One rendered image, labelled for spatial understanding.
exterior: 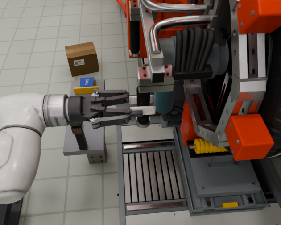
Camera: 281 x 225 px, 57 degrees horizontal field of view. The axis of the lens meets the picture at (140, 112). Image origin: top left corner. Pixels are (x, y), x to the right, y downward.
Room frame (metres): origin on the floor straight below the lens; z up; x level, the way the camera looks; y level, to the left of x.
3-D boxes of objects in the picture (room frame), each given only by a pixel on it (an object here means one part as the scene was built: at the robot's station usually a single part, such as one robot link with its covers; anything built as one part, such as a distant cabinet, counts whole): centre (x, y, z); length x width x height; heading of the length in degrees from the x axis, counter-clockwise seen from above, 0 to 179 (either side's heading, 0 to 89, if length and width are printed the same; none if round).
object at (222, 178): (0.69, -0.40, 0.32); 0.40 x 0.30 x 0.28; 5
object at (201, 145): (0.57, -0.34, 0.51); 0.29 x 0.06 x 0.06; 95
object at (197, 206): (0.69, -0.40, 0.13); 0.50 x 0.36 x 0.10; 5
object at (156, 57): (0.57, -0.11, 1.03); 0.19 x 0.18 x 0.11; 95
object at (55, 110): (0.47, 0.22, 0.83); 0.09 x 0.06 x 0.09; 5
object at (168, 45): (0.67, -0.16, 0.85); 0.21 x 0.14 x 0.14; 95
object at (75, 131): (0.59, 0.24, 0.59); 0.04 x 0.04 x 0.04; 5
